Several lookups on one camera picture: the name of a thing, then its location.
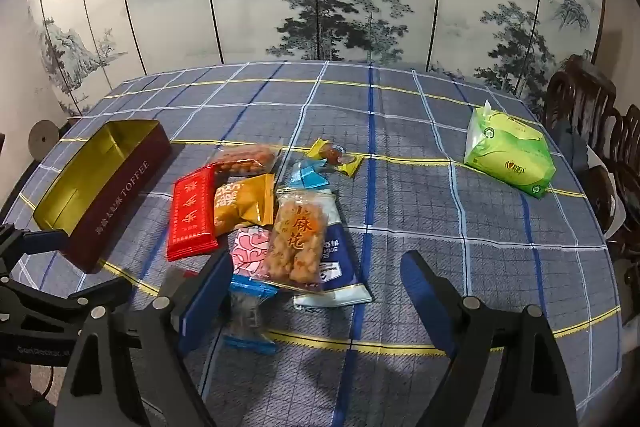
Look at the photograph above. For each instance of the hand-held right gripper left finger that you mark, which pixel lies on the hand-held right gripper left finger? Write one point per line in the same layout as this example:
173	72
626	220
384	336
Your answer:
202	302

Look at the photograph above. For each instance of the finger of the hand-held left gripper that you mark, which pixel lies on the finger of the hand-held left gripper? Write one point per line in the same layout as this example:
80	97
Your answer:
35	241
65	299

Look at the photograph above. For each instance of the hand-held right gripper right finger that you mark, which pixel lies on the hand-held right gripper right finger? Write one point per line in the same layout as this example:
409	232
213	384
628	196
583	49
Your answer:
425	287

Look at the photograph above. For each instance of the small clear blue-ended candy packet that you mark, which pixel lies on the small clear blue-ended candy packet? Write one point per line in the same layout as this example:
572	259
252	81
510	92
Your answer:
247	314

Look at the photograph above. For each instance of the red and gold tin box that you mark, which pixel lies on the red and gold tin box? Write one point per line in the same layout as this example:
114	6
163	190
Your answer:
75	187

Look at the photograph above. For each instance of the pink patterned snack packet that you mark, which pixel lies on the pink patterned snack packet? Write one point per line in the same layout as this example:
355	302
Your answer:
247	252

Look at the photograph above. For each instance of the blue cracker packet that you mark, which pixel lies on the blue cracker packet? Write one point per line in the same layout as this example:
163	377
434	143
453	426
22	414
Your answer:
342	279

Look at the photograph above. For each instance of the red snack packet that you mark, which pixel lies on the red snack packet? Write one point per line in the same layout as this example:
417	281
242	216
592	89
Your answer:
192	212

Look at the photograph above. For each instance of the orange snack packet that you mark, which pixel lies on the orange snack packet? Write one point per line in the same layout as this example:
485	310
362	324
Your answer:
240	202

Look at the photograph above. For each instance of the clear bag of fried twists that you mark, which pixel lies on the clear bag of fried twists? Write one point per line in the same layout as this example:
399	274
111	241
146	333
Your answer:
295	242

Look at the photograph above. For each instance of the blue snack packet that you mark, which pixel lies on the blue snack packet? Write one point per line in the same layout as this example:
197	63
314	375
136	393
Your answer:
307	174

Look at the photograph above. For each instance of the blue plaid tablecloth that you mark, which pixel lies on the blue plaid tablecloth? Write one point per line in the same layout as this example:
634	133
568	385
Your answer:
425	207

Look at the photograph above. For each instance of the round stone disc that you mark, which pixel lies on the round stone disc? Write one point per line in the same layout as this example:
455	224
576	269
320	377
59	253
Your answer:
42	136

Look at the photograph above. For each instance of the clear bag of coated peanuts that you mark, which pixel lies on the clear bag of coated peanuts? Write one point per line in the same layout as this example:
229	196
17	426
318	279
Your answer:
245	159

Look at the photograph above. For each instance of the green tissue pack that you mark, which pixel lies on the green tissue pack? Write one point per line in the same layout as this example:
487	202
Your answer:
505	147

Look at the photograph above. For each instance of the yellow wrapped candy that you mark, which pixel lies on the yellow wrapped candy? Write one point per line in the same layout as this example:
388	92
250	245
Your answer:
332	154

